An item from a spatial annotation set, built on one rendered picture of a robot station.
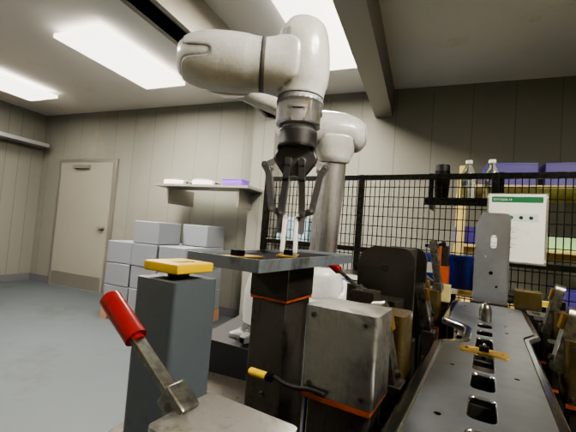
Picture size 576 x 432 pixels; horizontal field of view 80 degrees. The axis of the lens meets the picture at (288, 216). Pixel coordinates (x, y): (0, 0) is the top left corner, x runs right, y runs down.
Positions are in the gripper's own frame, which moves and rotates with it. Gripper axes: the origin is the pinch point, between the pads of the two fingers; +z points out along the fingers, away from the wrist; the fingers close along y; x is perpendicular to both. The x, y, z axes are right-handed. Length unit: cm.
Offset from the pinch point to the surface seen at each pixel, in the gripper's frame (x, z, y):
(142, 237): 318, 21, -198
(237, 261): -17.9, 4.1, -5.5
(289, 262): -12.3, 4.2, 1.3
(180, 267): -27.1, 4.4, -10.0
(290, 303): -4.3, 12.2, 1.4
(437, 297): 52, 17, 46
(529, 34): 227, -177, 166
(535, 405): -15.1, 20.1, 36.2
